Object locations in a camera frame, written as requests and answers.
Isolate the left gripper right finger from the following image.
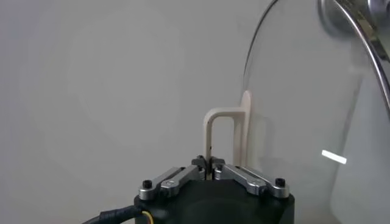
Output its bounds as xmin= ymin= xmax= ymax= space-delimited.
xmin=210 ymin=155 xmax=290 ymax=199

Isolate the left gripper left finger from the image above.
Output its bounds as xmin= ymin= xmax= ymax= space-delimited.
xmin=138 ymin=155 xmax=211 ymax=201

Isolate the glass pot lid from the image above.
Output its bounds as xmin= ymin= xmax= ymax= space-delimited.
xmin=203 ymin=0 xmax=390 ymax=224

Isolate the stainless steel steamer basket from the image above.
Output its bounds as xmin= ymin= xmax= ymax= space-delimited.
xmin=362 ymin=0 xmax=390 ymax=61

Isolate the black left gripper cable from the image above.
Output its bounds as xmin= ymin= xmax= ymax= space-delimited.
xmin=81 ymin=205 xmax=155 ymax=224

